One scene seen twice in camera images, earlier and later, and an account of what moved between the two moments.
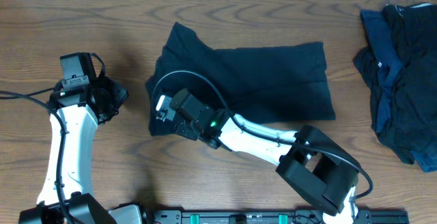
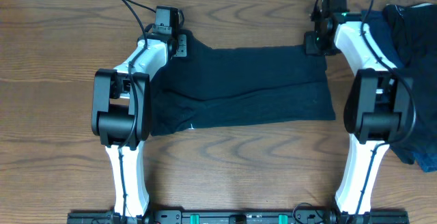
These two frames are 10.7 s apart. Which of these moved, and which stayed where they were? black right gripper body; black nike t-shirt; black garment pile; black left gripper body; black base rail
Moved: black right gripper body; black left gripper body
Stayed: black nike t-shirt; black base rail; black garment pile
